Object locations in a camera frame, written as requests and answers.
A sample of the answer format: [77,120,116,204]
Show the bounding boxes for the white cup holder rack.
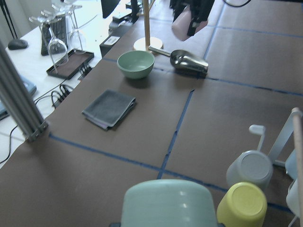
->
[248,107,303,227]

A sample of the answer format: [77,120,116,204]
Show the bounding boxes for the black computer mouse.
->
[8,39,28,50]

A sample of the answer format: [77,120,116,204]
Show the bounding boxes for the black keyboard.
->
[41,17,68,56]

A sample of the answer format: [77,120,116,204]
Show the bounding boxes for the metal scoop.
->
[148,45,209,75]

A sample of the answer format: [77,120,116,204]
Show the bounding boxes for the black glass rack tray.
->
[46,50,94,79]

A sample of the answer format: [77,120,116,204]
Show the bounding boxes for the blue tape grid lines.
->
[48,4,303,213]

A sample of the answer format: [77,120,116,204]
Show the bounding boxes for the green plastic cup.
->
[121,179,218,227]

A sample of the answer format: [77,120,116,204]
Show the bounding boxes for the grey plastic cup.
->
[226,150,273,191]

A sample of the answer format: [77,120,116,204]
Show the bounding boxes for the pink plastic cup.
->
[171,6,208,41]

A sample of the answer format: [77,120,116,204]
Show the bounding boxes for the white plastic cup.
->
[286,179,301,217]

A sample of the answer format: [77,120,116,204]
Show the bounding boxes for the blue plastic cup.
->
[285,149,298,180]

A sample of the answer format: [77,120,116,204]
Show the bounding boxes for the wooden mug tree stand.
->
[133,0,163,51]

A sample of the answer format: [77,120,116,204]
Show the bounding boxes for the aluminium frame post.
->
[0,45,48,142]

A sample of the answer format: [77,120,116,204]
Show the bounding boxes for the folded grey cloth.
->
[82,89,136,130]

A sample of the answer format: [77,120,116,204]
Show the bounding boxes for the wine glass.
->
[29,11,68,74]

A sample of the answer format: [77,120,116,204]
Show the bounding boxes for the green bowl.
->
[116,50,155,79]

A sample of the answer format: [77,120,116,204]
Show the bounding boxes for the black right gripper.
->
[169,0,214,32]

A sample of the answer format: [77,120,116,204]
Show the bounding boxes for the yellow plastic cup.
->
[216,182,267,227]

